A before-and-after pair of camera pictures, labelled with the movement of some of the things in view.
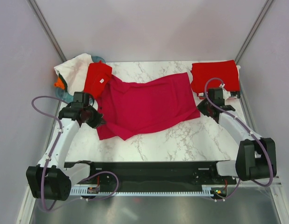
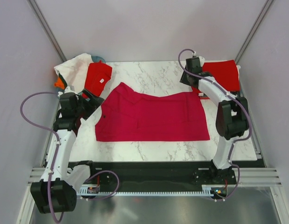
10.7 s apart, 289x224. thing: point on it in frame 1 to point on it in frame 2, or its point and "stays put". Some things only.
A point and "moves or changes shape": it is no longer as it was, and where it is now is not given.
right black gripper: x=200 y=107 to x=184 y=80
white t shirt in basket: x=74 y=71 stays put
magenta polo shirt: x=128 y=109 moves or changes shape
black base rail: x=151 y=176 stays put
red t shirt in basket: x=98 y=74 stays put
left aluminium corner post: x=33 y=5 stays put
